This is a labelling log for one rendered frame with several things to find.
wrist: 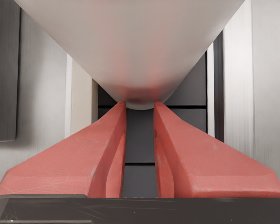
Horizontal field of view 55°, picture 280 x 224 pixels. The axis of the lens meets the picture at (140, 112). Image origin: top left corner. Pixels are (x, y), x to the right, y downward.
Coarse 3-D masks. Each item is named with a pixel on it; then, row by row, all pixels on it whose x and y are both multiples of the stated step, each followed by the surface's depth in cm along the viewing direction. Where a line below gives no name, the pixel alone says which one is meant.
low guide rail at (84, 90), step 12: (72, 60) 15; (72, 72) 15; (84, 72) 15; (72, 84) 15; (84, 84) 15; (96, 84) 16; (72, 96) 15; (84, 96) 15; (96, 96) 16; (72, 108) 15; (84, 108) 15; (96, 108) 16; (72, 120) 15; (84, 120) 15; (96, 120) 16; (72, 132) 15
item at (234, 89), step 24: (240, 24) 10; (216, 48) 11; (240, 48) 10; (216, 72) 11; (240, 72) 10; (216, 96) 11; (240, 96) 10; (216, 120) 11; (240, 120) 10; (240, 144) 10
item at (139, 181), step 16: (192, 80) 18; (176, 96) 18; (192, 96) 18; (128, 112) 18; (144, 112) 18; (176, 112) 18; (192, 112) 18; (128, 128) 18; (144, 128) 18; (128, 144) 18; (144, 144) 18; (128, 160) 18; (144, 160) 18; (128, 176) 18; (144, 176) 18; (128, 192) 18; (144, 192) 18
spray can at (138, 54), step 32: (32, 0) 3; (64, 0) 3; (96, 0) 3; (128, 0) 3; (160, 0) 3; (192, 0) 3; (224, 0) 3; (64, 32) 4; (96, 32) 4; (128, 32) 4; (160, 32) 4; (192, 32) 4; (96, 64) 6; (128, 64) 5; (160, 64) 6; (192, 64) 8; (128, 96) 11; (160, 96) 12
